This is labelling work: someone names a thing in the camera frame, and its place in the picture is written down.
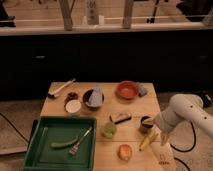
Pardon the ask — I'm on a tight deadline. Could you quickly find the dark metallic cup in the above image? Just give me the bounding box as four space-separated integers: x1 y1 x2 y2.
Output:
139 116 152 134

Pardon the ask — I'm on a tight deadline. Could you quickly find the silver fork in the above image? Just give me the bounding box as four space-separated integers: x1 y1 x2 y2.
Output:
69 127 92 156

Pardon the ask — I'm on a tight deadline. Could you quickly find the green plastic tray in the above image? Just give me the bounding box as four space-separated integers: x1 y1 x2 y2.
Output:
23 116 96 171

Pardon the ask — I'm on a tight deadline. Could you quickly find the orange peach fruit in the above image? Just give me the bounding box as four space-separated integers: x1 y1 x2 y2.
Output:
118 144 132 161

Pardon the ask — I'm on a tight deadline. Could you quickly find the dark brown bowl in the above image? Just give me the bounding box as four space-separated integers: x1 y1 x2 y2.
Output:
82 89 105 110

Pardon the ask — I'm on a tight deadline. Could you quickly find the black scrubbing brush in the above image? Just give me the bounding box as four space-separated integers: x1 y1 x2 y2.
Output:
109 113 132 124

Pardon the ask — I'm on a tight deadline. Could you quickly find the orange bowl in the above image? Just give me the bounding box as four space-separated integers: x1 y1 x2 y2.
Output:
115 80 139 100

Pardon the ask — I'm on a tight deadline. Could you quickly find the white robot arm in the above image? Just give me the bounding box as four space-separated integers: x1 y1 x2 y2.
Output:
154 94 213 146

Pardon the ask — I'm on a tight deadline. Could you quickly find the yellow corn cob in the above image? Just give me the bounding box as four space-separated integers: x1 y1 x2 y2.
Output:
139 133 158 151

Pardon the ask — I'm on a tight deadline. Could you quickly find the light green cup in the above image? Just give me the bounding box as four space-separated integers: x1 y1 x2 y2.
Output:
102 122 117 139

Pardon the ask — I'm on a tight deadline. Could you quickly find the black cable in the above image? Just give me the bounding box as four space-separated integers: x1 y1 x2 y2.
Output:
169 121 198 153

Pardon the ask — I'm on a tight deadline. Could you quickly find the white small plate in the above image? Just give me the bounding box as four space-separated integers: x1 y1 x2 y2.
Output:
65 100 81 114

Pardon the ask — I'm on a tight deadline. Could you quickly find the grey blue cloth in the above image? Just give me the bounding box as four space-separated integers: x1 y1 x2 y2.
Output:
88 87 102 107

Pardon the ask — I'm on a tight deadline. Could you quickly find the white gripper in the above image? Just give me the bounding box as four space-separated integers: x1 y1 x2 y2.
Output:
154 113 174 146

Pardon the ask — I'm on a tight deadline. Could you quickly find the green cucumber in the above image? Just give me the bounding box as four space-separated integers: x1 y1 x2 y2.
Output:
50 138 78 149

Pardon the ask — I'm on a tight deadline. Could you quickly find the dark red berries cluster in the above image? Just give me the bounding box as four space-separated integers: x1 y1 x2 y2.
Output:
65 92 79 103

